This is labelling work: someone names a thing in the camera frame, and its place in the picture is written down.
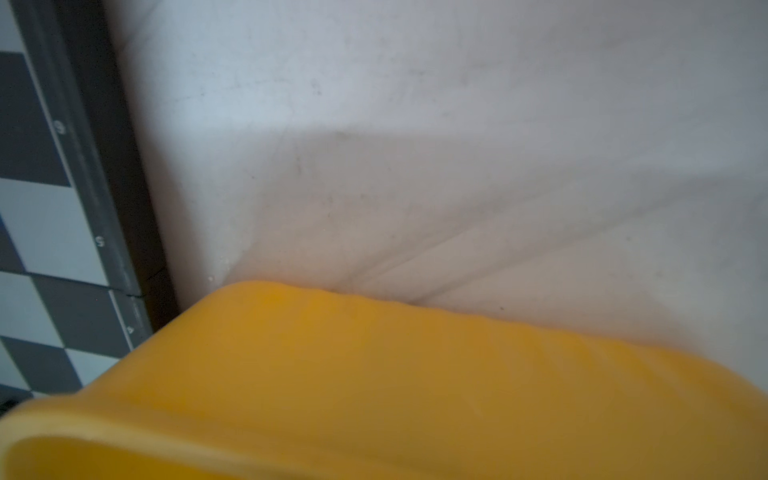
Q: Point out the yellow tray with black pieces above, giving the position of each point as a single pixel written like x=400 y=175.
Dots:
x=261 y=380

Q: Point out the black and silver chessboard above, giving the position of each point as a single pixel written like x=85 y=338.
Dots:
x=84 y=277

